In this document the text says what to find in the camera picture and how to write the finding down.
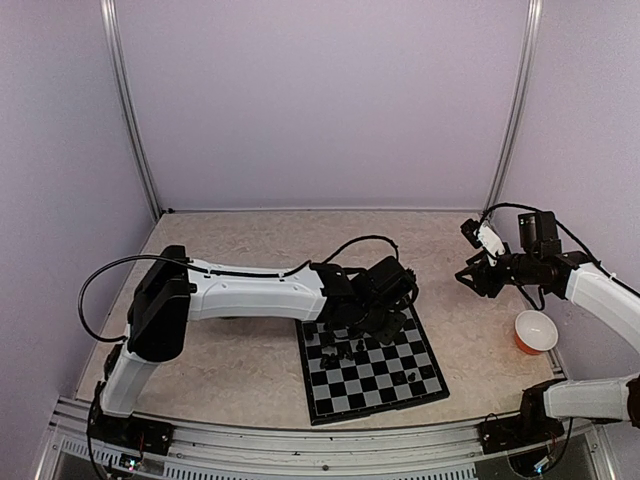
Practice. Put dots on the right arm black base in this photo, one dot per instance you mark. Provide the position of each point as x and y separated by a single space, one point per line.
531 424

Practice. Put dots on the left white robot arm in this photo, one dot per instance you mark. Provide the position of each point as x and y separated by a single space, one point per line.
177 290

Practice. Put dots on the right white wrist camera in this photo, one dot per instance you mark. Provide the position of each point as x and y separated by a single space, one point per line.
482 236

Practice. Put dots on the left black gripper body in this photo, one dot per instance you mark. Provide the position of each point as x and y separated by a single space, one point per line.
381 332

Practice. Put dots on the aluminium frame post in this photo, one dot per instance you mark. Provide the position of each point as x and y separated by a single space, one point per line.
109 16
518 101

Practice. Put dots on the right aluminium frame post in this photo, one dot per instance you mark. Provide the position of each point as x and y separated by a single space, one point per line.
518 101

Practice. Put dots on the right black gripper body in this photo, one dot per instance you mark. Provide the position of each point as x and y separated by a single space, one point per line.
526 269

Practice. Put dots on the left aluminium frame post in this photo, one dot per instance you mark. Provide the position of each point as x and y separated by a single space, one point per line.
109 16

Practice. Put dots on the black grey chess board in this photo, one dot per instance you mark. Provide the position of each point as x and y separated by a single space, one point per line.
365 387

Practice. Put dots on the orange white bowl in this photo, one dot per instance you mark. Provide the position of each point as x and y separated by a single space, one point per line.
535 332

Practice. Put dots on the front aluminium rail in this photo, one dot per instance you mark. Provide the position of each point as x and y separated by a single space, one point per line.
201 450

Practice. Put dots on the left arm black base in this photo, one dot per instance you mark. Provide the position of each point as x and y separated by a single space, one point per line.
111 419

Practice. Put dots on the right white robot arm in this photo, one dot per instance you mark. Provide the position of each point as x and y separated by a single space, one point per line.
590 287

